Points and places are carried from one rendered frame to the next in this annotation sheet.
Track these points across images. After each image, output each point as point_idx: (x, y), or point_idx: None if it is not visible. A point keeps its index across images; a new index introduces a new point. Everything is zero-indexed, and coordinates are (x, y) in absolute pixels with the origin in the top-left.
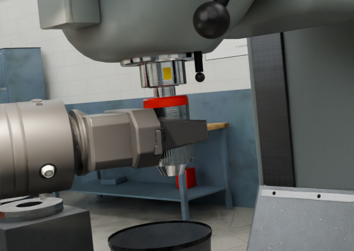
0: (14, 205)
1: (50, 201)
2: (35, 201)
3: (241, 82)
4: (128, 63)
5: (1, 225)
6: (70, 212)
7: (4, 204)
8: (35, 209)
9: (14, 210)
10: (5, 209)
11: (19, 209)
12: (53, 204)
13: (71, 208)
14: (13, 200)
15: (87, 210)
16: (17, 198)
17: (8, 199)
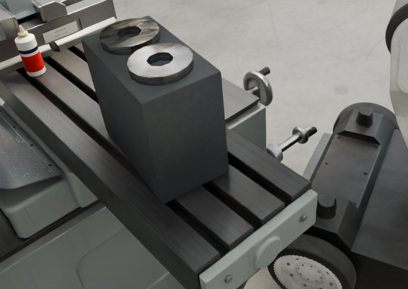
0: (142, 32)
1: (109, 35)
2: (124, 37)
3: None
4: None
5: (152, 20)
6: (96, 34)
7: (152, 36)
8: (123, 20)
9: (141, 21)
10: (149, 25)
11: (136, 21)
12: (108, 25)
13: (94, 43)
14: (145, 46)
15: (82, 37)
16: (142, 51)
17: (152, 50)
